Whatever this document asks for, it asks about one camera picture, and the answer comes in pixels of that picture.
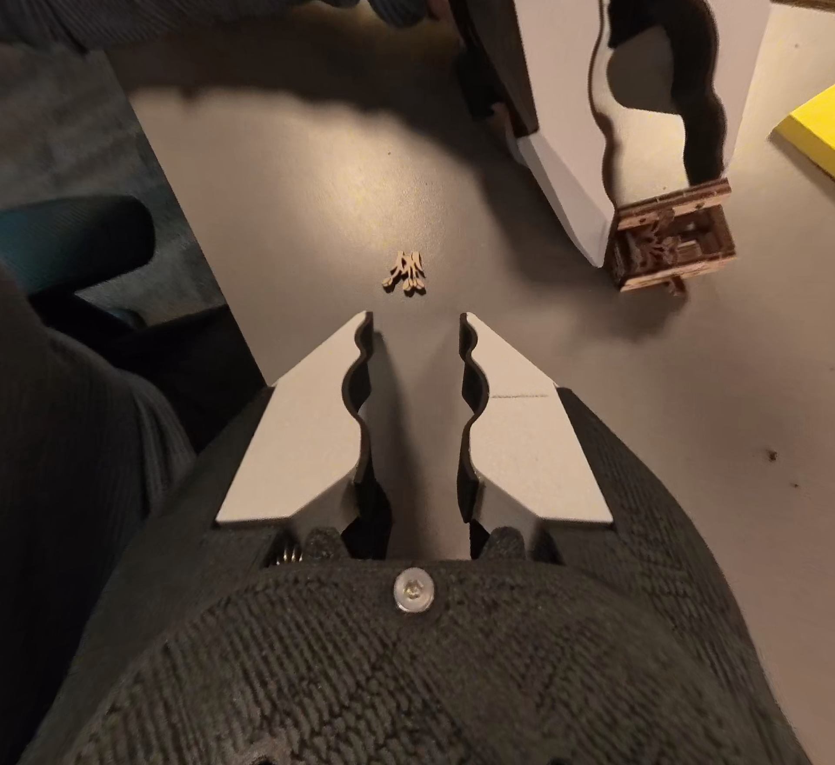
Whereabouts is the pale wooden pieces cluster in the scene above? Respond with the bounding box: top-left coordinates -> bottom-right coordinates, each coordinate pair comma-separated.
381,250 -> 429,298

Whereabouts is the small brown wooden model box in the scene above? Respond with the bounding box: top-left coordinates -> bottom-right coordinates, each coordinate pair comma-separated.
605,177 -> 739,298

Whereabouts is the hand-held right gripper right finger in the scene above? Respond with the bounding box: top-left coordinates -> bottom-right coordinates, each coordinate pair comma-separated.
458,311 -> 615,539

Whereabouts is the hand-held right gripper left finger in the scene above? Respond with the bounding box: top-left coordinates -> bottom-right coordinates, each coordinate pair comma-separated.
213,310 -> 394,541

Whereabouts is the yellow sticky note pad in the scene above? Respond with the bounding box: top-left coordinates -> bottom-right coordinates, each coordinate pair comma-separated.
772,83 -> 835,182

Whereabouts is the person's dark clothing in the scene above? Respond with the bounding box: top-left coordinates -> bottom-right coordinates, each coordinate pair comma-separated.
0,259 -> 200,765

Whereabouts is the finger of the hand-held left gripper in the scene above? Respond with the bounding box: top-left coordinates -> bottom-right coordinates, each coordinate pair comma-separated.
675,0 -> 792,187
504,0 -> 619,269

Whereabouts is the black office chair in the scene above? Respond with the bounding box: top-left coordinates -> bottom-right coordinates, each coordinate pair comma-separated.
0,193 -> 156,323

